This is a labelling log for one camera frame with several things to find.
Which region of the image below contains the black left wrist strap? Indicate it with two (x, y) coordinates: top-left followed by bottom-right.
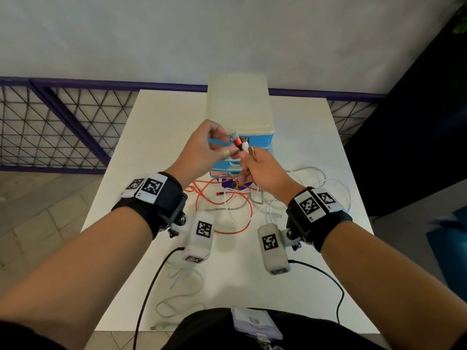
(111, 172), (189, 240)

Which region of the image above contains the white cable bundle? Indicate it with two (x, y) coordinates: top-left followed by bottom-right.
(150, 258), (207, 332)

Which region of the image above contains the black partition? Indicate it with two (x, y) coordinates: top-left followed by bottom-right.
(344, 7), (467, 217)

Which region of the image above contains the person's left hand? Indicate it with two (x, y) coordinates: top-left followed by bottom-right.
(166, 119), (240, 190)

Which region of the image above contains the purple metal mesh fence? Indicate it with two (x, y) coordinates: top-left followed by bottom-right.
(0, 77), (387, 175)

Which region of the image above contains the black right wrist strap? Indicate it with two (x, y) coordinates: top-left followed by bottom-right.
(286, 186), (353, 253)

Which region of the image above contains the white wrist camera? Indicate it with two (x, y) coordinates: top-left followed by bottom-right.
(257, 223), (303, 276)
(167, 210), (215, 265)

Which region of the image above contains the purple round sticker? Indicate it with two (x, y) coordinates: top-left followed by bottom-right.
(220, 178), (256, 191)

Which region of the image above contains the green plant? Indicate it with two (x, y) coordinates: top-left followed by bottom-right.
(453, 10), (467, 35)

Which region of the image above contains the black right camera cable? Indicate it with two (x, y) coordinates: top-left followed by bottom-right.
(288, 259), (345, 325)

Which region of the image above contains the blue and white drawer cabinet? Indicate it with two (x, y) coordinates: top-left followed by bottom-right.
(206, 72), (275, 179)

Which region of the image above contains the person's right forearm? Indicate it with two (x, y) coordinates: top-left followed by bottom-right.
(320, 220), (467, 350)

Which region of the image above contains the person's right hand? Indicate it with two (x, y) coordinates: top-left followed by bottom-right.
(236, 147), (306, 206)

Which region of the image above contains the black camera cable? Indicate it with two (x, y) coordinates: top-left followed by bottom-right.
(132, 246), (186, 350)
(288, 259), (345, 325)

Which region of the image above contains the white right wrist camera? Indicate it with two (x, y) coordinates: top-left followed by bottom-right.
(257, 223), (303, 276)

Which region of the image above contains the black wrist strap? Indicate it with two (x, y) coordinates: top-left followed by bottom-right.
(111, 172), (189, 240)
(286, 186), (353, 253)

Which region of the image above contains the white table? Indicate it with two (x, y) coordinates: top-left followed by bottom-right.
(81, 89), (380, 334)

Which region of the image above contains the person's black shirt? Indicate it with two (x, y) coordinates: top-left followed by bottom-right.
(0, 308), (467, 350)

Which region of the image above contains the person's left forearm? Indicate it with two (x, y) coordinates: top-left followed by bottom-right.
(0, 207), (154, 350)

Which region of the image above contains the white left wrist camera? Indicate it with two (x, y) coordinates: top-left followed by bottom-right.
(167, 210), (215, 265)

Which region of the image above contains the clear badge holder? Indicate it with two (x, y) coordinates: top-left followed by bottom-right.
(231, 306), (284, 350)

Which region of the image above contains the black left camera cable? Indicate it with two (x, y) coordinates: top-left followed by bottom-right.
(132, 246), (186, 350)

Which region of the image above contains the blue seat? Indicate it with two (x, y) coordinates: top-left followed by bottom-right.
(426, 206), (467, 303)

